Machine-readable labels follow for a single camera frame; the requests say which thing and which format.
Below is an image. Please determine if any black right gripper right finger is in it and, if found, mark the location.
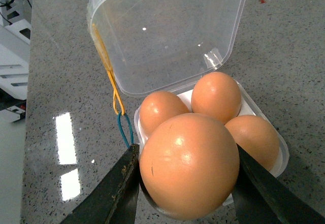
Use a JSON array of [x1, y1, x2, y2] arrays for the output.
[[232, 146, 324, 223]]

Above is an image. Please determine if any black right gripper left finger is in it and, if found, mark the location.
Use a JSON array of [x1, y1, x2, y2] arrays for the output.
[[62, 144, 140, 223]]

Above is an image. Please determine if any brown egg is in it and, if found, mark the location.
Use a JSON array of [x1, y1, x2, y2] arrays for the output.
[[140, 113, 239, 220]]

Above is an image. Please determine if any clear plastic egg box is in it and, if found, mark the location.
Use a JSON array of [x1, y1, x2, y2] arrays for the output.
[[86, 0, 290, 221]]

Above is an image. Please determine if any brown egg front right box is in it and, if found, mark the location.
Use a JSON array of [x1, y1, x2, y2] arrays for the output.
[[225, 115, 280, 171]]

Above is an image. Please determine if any brown egg box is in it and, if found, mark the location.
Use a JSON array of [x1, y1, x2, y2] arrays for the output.
[[139, 91, 190, 136], [191, 72, 241, 124], [225, 115, 280, 171]]

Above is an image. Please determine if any brown egg back left box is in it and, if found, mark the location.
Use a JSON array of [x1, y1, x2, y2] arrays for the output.
[[139, 91, 190, 136]]

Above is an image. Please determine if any brown egg back right box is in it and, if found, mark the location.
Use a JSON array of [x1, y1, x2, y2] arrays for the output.
[[191, 72, 241, 124]]

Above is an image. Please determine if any blue rubber band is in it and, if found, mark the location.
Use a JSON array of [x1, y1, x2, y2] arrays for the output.
[[117, 112, 135, 148]]

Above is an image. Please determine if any yellow rubber band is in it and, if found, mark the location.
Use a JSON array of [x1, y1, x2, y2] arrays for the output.
[[90, 23, 125, 115]]

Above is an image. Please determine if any white metal frame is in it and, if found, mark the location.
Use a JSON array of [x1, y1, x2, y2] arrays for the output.
[[1, 0, 31, 122]]

